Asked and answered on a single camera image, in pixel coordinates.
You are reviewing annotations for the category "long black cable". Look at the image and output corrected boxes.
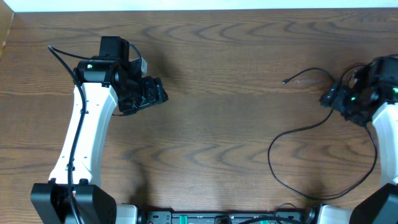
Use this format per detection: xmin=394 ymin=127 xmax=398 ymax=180
xmin=267 ymin=67 xmax=379 ymax=201

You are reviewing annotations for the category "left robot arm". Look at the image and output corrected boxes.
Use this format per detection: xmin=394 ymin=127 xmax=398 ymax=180
xmin=30 ymin=36 xmax=168 ymax=223

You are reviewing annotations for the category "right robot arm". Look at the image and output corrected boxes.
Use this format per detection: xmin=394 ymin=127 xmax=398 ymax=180
xmin=315 ymin=54 xmax=397 ymax=223

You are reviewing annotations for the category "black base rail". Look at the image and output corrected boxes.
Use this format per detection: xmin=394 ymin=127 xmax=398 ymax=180
xmin=136 ymin=210 xmax=309 ymax=224

